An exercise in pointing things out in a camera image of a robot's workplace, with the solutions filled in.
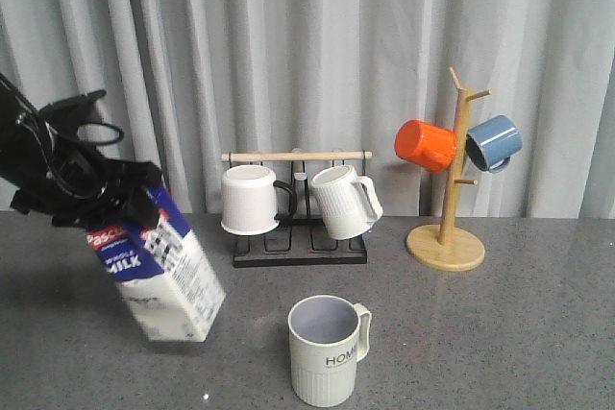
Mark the wooden mug tree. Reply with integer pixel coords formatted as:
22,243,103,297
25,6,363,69
406,67,491,272

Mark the white mug black handle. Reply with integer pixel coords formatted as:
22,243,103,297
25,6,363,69
221,164,297,236

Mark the cream HOME cup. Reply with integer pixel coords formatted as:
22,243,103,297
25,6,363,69
287,295,372,408

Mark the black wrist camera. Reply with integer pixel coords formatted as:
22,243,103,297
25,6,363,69
39,89,107,134

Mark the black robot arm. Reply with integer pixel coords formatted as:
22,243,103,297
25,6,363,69
1,78,162,229

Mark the Pascual whole milk carton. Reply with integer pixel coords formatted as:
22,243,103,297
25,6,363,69
86,186,225,342

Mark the blue mug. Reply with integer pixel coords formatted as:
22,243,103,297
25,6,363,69
465,115,523,174

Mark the black cable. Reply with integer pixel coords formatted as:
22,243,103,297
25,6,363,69
0,73,125,190

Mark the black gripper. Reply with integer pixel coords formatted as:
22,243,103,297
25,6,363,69
10,146,162,228

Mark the orange mug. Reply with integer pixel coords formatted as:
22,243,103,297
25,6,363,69
394,119,457,173

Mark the white ribbed mug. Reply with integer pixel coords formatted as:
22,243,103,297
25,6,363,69
310,165,383,240

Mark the grey curtain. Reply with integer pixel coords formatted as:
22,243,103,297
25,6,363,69
1,0,614,218

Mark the black wire mug rack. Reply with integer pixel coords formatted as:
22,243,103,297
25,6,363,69
222,149,373,268

